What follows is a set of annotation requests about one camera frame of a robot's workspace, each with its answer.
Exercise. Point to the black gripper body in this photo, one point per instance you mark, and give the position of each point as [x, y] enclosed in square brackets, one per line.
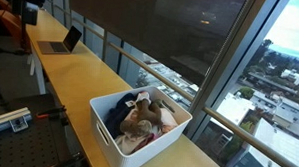
[31, 16]

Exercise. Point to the navy blue cloth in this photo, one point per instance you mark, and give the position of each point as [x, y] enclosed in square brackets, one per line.
[118, 115]

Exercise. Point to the pale pink thin cloth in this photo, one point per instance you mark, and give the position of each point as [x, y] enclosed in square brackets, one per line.
[169, 122]

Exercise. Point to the white plastic storage container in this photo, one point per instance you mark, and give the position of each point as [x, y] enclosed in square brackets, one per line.
[127, 159]

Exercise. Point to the orange chair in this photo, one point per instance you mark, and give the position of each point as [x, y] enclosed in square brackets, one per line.
[11, 22]

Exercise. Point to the silver laptop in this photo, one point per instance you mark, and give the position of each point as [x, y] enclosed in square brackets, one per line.
[54, 46]

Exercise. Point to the white table leg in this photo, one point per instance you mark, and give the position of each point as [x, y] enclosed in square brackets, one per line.
[39, 73]

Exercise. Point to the red black clamp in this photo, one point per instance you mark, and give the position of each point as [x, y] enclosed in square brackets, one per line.
[53, 111]

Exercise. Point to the dark roller blind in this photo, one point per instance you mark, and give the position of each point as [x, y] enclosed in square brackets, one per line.
[158, 27]

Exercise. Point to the black perforated breadboard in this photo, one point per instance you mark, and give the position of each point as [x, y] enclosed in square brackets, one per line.
[27, 149]

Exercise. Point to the metal window handrail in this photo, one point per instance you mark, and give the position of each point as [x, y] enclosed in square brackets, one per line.
[254, 141]

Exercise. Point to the black camera tripod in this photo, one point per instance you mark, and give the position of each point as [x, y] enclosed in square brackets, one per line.
[23, 39]

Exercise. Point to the aluminium extrusion rail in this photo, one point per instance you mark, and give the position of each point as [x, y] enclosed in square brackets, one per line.
[1, 121]

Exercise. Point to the grey window frame post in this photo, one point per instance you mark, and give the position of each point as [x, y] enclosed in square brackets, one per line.
[225, 62]

